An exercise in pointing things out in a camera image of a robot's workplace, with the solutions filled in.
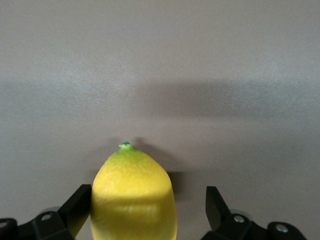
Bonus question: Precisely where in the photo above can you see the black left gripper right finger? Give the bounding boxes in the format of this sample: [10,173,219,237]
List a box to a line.
[201,186,307,240]

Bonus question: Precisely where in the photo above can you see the yellow lemon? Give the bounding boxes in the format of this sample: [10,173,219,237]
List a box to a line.
[90,141,178,240]

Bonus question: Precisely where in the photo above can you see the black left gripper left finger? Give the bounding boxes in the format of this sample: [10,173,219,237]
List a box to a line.
[0,184,92,240]

